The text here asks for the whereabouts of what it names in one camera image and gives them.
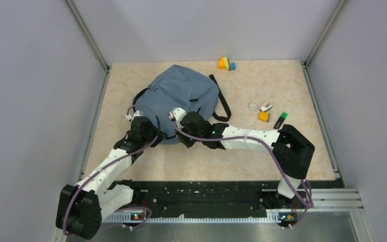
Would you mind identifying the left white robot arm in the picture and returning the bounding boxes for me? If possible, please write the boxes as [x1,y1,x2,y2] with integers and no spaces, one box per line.
[55,115,166,239]

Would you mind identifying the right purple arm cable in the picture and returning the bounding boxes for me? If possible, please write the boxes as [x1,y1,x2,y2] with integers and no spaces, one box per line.
[168,111,314,231]

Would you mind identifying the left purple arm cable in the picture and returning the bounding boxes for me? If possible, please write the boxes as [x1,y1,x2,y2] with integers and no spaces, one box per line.
[61,105,162,236]

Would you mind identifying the green and black highlighter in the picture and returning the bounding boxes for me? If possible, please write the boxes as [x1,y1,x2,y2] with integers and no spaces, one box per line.
[273,112,288,130]

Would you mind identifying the aluminium frame rail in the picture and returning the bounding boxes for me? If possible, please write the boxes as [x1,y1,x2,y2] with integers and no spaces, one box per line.
[66,187,373,241]

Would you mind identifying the colourful sticky note stack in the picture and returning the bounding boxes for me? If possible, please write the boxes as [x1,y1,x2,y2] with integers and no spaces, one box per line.
[218,56,236,71]

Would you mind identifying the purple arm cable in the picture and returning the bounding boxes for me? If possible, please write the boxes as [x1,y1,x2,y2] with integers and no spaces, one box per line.
[168,111,314,231]
[61,105,162,236]

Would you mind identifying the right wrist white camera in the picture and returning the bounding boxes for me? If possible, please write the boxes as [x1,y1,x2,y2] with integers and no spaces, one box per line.
[169,107,186,129]

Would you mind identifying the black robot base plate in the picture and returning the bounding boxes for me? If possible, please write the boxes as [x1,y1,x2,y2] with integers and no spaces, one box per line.
[126,181,306,219]

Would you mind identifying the blue-grey student backpack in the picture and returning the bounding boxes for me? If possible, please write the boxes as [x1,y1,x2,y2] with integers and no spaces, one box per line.
[133,65,232,145]

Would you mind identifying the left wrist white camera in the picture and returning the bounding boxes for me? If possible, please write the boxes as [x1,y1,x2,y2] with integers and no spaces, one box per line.
[125,110,144,122]

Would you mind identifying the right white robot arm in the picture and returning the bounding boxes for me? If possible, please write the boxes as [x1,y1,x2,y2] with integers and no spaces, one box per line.
[168,108,315,208]

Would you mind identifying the wrist white camera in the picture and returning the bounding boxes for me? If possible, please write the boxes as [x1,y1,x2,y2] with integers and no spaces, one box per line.
[125,110,144,122]
[169,107,186,129]

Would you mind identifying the orange pencil sharpener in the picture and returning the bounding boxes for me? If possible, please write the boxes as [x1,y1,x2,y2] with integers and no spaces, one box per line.
[258,111,271,123]

